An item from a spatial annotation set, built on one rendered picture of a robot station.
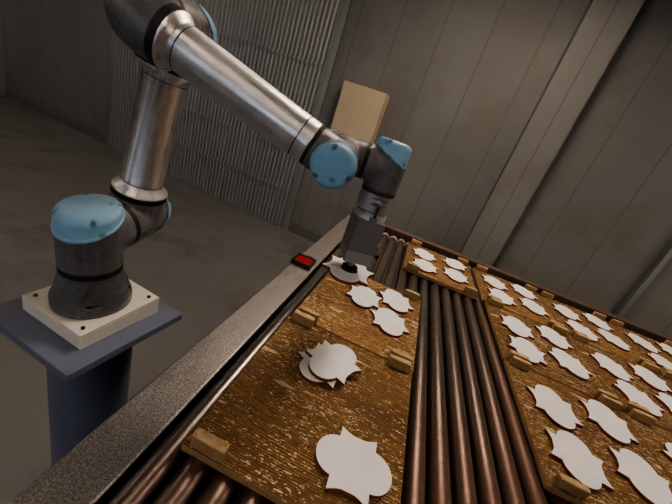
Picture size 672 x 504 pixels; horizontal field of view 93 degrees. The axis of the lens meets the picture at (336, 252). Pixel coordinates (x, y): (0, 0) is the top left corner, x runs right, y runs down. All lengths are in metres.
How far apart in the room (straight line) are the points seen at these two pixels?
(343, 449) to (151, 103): 0.74
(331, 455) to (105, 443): 0.35
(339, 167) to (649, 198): 3.31
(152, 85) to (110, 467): 0.65
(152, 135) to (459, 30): 3.07
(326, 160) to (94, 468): 0.55
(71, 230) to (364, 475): 0.68
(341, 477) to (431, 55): 3.33
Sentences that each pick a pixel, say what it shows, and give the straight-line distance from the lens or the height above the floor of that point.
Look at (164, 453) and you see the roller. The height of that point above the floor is 0.92.
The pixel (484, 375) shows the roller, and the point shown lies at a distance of 1.08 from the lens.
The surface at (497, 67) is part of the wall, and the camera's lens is 3.46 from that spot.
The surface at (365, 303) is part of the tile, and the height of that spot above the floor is 0.95.
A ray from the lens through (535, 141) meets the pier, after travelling 3.24.
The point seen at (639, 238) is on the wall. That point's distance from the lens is 3.71.
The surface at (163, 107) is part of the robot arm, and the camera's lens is 0.79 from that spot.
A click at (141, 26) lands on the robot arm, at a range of 0.63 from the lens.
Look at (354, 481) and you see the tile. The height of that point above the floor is 0.95.
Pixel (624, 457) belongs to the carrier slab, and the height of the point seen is 0.95.
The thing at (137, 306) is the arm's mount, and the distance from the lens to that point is 0.89.
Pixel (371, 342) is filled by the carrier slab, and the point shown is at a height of 0.94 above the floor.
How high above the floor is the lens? 1.45
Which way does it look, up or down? 22 degrees down
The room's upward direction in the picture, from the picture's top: 19 degrees clockwise
